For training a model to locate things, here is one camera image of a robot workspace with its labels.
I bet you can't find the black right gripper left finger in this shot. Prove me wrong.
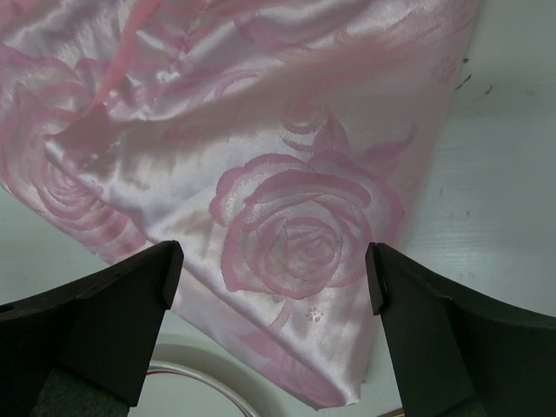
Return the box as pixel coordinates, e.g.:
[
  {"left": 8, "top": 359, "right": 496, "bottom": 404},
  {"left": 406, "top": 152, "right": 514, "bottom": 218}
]
[{"left": 1, "top": 241, "right": 183, "bottom": 416}]

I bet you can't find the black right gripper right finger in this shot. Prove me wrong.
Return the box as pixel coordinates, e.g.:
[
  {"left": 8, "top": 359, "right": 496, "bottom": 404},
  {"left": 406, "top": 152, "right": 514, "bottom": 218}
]
[{"left": 366, "top": 243, "right": 555, "bottom": 417}]

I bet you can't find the white plate green red rim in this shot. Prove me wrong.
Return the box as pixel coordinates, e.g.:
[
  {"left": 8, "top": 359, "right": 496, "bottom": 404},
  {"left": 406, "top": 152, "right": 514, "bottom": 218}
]
[{"left": 136, "top": 342, "right": 295, "bottom": 416}]

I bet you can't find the pink rose satin placemat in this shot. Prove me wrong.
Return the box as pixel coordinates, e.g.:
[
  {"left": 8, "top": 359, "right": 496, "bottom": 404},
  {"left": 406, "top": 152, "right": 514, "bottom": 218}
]
[{"left": 1, "top": 1, "right": 479, "bottom": 408}]

